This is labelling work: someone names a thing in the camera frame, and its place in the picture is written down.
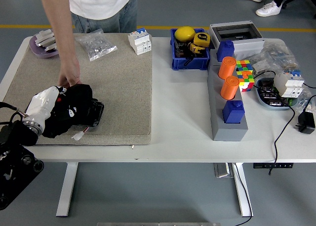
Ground person's right hand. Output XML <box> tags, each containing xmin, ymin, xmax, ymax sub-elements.
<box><xmin>58</xmin><ymin>57</ymin><xmax>82</xmax><ymax>88</ymax></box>

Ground grey-brown mat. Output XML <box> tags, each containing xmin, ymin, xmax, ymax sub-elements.
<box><xmin>0</xmin><ymin>32</ymin><xmax>153</xmax><ymax>146</ymax></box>

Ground clear bag of screws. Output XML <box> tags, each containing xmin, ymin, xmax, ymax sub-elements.
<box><xmin>75</xmin><ymin>28</ymin><xmax>118</xmax><ymax>62</ymax></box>

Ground grey metal box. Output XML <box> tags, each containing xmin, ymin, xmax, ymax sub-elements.
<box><xmin>213</xmin><ymin>163</ymin><xmax>234</xmax><ymax>179</ymax></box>

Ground white circuit breaker blue toggles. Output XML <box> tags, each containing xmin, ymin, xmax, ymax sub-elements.
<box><xmin>127</xmin><ymin>27</ymin><xmax>152</xmax><ymax>55</ymax></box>
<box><xmin>273</xmin><ymin>69</ymin><xmax>305</xmax><ymax>98</ymax></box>

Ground dark electronic components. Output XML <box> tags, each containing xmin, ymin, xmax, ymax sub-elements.
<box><xmin>258</xmin><ymin>79</ymin><xmax>289</xmax><ymax>107</ymax></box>

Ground white plastic bracket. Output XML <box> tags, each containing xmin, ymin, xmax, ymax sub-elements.
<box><xmin>36</xmin><ymin>29</ymin><xmax>54</xmax><ymax>39</ymax></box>
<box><xmin>43</xmin><ymin>42</ymin><xmax>59</xmax><ymax>51</ymax></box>
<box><xmin>36</xmin><ymin>33</ymin><xmax>57</xmax><ymax>46</ymax></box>

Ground blue block peg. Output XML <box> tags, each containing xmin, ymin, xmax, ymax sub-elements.
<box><xmin>216</xmin><ymin>40</ymin><xmax>235</xmax><ymax>63</ymax></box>
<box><xmin>222</xmin><ymin>100</ymin><xmax>246</xmax><ymax>124</ymax></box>

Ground yellow round dome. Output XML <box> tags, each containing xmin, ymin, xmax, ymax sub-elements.
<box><xmin>174</xmin><ymin>25</ymin><xmax>196</xmax><ymax>43</ymax></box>

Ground black table control panel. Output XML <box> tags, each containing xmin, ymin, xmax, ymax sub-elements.
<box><xmin>253</xmin><ymin>163</ymin><xmax>294</xmax><ymax>169</ymax></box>

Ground blue plastic bin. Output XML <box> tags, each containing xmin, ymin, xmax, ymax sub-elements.
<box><xmin>170</xmin><ymin>28</ymin><xmax>211</xmax><ymax>71</ymax></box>

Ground pale blue bowl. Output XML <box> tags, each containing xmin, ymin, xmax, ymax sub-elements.
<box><xmin>254</xmin><ymin>77</ymin><xmax>300</xmax><ymax>111</ymax></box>

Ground grey enclosure box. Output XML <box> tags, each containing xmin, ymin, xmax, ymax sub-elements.
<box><xmin>208</xmin><ymin>21</ymin><xmax>266</xmax><ymax>60</ymax></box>

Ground white table leg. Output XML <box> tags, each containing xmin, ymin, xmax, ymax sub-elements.
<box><xmin>55</xmin><ymin>161</ymin><xmax>79</xmax><ymax>217</ymax></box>
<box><xmin>232</xmin><ymin>162</ymin><xmax>253</xmax><ymax>217</ymax></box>

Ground dark module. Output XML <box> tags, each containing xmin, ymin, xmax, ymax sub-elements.
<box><xmin>175</xmin><ymin>42</ymin><xmax>188</xmax><ymax>59</ymax></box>

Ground black power adapter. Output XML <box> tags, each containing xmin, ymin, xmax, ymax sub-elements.
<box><xmin>295</xmin><ymin>95</ymin><xmax>316</xmax><ymax>135</ymax></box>

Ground purple oval tray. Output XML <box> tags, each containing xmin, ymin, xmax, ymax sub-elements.
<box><xmin>29</xmin><ymin>29</ymin><xmax>60</xmax><ymax>58</ymax></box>

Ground black rag white print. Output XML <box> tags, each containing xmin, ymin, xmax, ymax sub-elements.
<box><xmin>41</xmin><ymin>84</ymin><xmax>94</xmax><ymax>139</ymax></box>

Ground grey peg base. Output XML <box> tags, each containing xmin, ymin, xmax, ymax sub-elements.
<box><xmin>206</xmin><ymin>49</ymin><xmax>248</xmax><ymax>141</ymax></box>

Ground white plug red wires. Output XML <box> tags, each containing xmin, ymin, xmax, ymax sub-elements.
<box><xmin>71</xmin><ymin>127</ymin><xmax>91</xmax><ymax>140</ymax></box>

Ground black floor cable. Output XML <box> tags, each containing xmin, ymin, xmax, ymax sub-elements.
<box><xmin>233</xmin><ymin>163</ymin><xmax>253</xmax><ymax>226</ymax></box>

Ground black cord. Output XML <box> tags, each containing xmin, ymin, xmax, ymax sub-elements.
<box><xmin>253</xmin><ymin>71</ymin><xmax>296</xmax><ymax>176</ymax></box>

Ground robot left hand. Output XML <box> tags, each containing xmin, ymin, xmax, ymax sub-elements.
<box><xmin>24</xmin><ymin>85</ymin><xmax>68</xmax><ymax>124</ymax></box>

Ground clear bag of parts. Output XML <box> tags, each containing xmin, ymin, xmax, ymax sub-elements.
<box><xmin>293</xmin><ymin>84</ymin><xmax>316</xmax><ymax>115</ymax></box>
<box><xmin>251</xmin><ymin>41</ymin><xmax>296</xmax><ymax>76</ymax></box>

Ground multicoloured puzzle cube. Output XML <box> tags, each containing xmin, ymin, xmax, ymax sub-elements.
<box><xmin>235</xmin><ymin>60</ymin><xmax>255</xmax><ymax>92</ymax></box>

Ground black display panel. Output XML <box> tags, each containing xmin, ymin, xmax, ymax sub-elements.
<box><xmin>71</xmin><ymin>98</ymin><xmax>105</xmax><ymax>128</ymax></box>

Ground orange cylinder peg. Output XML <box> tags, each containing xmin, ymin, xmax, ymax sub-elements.
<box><xmin>220</xmin><ymin>76</ymin><xmax>240</xmax><ymax>100</ymax></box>
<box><xmin>218</xmin><ymin>56</ymin><xmax>237</xmax><ymax>80</ymax></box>

